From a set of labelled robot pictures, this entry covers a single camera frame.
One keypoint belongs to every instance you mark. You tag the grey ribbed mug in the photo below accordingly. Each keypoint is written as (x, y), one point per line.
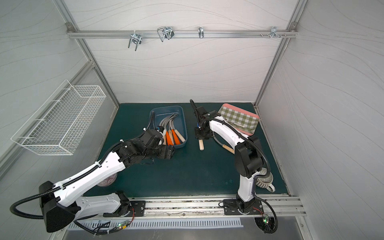
(266, 182)

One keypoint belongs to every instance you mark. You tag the metal ring hook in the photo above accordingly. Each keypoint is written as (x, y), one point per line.
(201, 32)

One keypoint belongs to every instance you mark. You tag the aluminium crossbar rail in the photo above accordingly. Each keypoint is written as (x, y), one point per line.
(179, 34)

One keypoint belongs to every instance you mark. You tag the metal clamp hook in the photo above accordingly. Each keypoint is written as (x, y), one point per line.
(135, 40)
(273, 34)
(165, 33)

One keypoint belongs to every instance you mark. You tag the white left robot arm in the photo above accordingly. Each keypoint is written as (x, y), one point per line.
(64, 201)

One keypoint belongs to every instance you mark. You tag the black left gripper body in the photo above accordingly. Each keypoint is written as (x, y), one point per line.
(153, 133)

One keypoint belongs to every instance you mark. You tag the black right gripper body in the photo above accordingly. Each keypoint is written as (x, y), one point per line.
(199, 112)

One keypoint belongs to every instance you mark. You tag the metal clamp hook left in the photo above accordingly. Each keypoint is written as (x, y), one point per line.
(135, 40)

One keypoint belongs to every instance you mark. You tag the metal clamp hook middle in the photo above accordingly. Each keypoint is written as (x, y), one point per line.
(165, 33)

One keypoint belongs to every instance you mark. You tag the white wire basket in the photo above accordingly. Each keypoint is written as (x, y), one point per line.
(57, 127)

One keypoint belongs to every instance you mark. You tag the pink striped bowl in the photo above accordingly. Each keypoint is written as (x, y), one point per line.
(108, 181)

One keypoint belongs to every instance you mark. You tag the blue plastic storage box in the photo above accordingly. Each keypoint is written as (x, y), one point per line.
(180, 124)

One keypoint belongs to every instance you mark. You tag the pink tray with checkered cloth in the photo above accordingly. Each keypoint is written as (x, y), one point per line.
(242, 120)

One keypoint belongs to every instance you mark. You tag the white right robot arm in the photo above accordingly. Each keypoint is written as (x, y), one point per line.
(250, 161)

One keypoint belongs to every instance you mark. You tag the metal clamp hook right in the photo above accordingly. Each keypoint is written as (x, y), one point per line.
(273, 34)

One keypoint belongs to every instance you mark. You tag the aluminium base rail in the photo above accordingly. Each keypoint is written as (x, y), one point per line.
(188, 207)

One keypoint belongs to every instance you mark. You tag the white vent strip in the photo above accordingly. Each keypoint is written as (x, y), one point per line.
(152, 224)

